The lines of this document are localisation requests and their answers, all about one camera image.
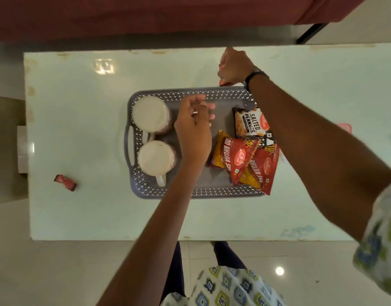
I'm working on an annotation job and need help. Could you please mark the person's right hand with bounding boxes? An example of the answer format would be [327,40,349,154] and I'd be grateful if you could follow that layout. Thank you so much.
[217,47,259,87]

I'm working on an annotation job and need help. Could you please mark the person's left hand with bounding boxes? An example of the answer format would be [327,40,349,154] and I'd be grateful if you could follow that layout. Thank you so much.
[174,94,216,163]

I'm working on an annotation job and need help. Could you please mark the small red packet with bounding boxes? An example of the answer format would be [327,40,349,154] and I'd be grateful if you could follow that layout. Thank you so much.
[218,47,236,87]

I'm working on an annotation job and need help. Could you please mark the person's left forearm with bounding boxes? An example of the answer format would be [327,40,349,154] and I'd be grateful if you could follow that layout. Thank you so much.
[97,157,206,306]

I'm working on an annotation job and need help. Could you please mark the person's right forearm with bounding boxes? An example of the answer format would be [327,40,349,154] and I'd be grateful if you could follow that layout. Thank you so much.
[248,75,391,242]

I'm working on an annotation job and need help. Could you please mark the black wristband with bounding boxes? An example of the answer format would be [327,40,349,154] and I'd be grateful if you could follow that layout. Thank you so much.
[243,70,269,93]

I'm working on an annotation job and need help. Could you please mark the white mug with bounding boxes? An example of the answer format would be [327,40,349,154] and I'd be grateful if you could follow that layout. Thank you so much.
[137,140,179,188]
[132,95,172,142]

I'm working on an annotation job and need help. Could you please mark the white and black peanut packet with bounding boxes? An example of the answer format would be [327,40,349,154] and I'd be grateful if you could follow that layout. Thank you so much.
[232,106,271,139]

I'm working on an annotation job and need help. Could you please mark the red and yellow snack packet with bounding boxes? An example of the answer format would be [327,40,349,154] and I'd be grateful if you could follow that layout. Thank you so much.
[209,130,260,185]
[238,144,281,196]

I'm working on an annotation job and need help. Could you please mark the grey plastic tray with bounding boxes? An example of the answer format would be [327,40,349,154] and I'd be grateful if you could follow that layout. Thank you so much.
[124,86,280,199]

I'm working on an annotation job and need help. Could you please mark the black furniture leg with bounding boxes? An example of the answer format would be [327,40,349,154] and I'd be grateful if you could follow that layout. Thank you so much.
[296,23,329,45]

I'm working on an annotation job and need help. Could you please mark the maroon sofa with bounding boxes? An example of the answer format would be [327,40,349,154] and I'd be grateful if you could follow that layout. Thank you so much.
[0,0,370,43]

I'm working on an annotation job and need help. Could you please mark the small red candy wrapper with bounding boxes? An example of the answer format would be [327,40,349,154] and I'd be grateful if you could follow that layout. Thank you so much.
[54,174,77,192]

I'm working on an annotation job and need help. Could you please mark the dark blue trousers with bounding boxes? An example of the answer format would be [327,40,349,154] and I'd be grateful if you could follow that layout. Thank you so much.
[160,241,247,303]

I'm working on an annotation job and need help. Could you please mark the patterned white shirt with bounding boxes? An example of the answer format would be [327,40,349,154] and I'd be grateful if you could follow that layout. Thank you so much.
[160,179,391,306]

